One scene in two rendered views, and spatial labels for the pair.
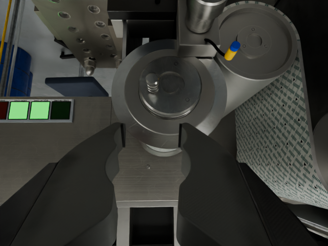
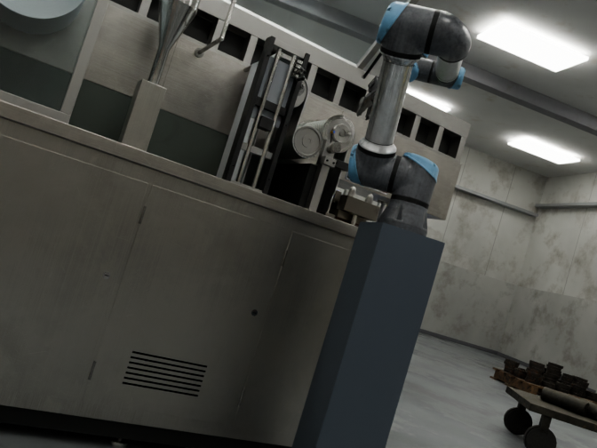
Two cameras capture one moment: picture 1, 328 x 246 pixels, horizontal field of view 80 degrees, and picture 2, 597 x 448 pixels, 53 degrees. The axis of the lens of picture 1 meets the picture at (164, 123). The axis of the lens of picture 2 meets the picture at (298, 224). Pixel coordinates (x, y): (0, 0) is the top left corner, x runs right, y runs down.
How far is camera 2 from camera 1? 220 cm
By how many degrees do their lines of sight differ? 31
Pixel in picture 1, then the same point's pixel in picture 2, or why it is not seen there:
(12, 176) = not seen: hidden behind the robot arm
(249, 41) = (308, 141)
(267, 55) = (305, 134)
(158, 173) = (313, 115)
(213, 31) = (327, 144)
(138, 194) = (326, 107)
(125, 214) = (336, 100)
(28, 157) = not seen: hidden behind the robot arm
